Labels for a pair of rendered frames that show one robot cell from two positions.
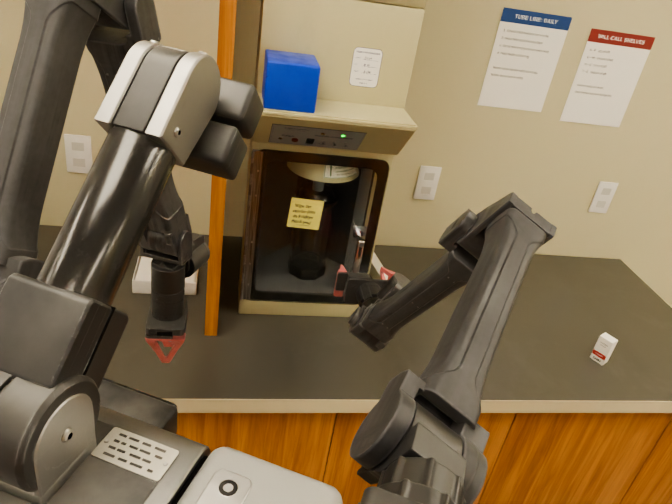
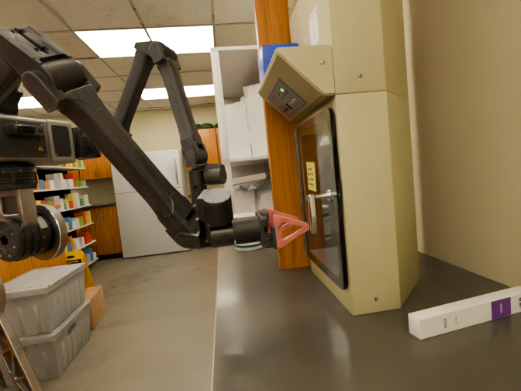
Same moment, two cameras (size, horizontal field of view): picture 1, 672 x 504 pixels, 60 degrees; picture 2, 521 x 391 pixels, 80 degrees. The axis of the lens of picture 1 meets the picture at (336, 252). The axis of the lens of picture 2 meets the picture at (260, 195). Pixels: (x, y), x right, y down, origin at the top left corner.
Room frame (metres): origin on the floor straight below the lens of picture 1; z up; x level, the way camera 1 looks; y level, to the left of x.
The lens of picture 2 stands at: (1.16, -0.75, 1.27)
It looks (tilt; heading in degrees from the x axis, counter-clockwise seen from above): 4 degrees down; 97
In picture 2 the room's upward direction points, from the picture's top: 6 degrees counter-clockwise
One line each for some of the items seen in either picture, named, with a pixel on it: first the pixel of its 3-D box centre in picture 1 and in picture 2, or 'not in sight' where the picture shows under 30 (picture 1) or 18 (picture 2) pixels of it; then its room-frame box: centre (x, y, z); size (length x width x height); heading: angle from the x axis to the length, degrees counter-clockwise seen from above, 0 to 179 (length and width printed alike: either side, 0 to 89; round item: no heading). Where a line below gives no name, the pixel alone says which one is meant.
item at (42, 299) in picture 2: not in sight; (43, 297); (-0.79, 1.30, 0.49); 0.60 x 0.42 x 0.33; 103
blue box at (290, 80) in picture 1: (289, 80); (278, 67); (1.14, 0.15, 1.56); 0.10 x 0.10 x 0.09; 13
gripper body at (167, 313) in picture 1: (167, 303); (199, 195); (0.83, 0.28, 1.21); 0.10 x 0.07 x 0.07; 13
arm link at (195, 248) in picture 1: (177, 248); (208, 167); (0.87, 0.28, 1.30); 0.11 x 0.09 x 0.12; 167
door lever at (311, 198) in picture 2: (357, 251); (319, 212); (1.21, -0.05, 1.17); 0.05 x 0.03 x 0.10; 13
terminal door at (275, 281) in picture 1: (313, 233); (317, 196); (1.21, 0.06, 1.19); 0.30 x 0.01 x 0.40; 103
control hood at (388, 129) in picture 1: (332, 132); (288, 92); (1.16, 0.05, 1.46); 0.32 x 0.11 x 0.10; 103
